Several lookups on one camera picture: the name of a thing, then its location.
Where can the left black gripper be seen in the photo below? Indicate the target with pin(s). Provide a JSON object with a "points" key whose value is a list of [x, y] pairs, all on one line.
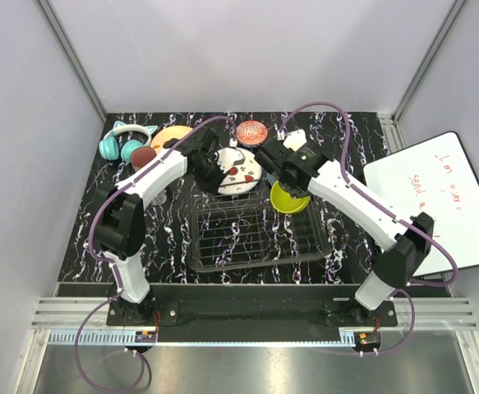
{"points": [[211, 186]]}

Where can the yellow-green bowl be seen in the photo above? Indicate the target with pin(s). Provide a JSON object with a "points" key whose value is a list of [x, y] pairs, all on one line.
{"points": [[284, 203]]}

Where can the white watermelon pattern plate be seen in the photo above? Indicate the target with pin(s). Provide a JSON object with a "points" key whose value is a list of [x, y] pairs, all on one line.
{"points": [[239, 179]]}

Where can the red patterned bowl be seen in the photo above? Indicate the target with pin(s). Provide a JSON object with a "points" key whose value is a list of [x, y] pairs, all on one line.
{"points": [[252, 133]]}

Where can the wire dish rack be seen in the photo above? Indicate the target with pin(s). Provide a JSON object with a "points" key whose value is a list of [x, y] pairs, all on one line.
{"points": [[245, 231]]}

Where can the teal scalloped plate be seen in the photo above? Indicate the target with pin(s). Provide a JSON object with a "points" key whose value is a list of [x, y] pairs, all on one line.
{"points": [[271, 179]]}

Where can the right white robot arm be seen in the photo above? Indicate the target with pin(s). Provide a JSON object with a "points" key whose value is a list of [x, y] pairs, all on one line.
{"points": [[405, 242]]}

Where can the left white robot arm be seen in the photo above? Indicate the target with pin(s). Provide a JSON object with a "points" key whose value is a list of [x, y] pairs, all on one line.
{"points": [[118, 229]]}

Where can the orange floral plate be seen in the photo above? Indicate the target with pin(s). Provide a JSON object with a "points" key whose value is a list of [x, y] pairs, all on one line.
{"points": [[167, 134]]}

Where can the black marble pattern mat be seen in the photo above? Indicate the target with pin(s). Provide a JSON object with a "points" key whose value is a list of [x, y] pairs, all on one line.
{"points": [[167, 248]]}

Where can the clear glass cup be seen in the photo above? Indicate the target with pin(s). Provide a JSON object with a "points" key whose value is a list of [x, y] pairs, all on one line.
{"points": [[160, 198]]}

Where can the pink cup brown lid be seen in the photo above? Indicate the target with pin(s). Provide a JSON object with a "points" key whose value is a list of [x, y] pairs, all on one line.
{"points": [[140, 157]]}

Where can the white dry-erase board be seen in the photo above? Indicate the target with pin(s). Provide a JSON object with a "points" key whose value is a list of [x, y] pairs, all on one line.
{"points": [[436, 177]]}

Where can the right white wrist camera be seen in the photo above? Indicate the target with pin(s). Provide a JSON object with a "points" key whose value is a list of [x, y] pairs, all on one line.
{"points": [[293, 140]]}

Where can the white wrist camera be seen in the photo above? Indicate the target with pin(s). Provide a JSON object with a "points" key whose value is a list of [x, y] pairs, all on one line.
{"points": [[293, 140], [234, 155]]}

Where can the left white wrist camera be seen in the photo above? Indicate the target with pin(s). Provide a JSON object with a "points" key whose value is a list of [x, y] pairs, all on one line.
{"points": [[234, 155]]}

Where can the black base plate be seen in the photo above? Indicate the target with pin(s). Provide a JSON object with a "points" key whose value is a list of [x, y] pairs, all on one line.
{"points": [[328, 305]]}

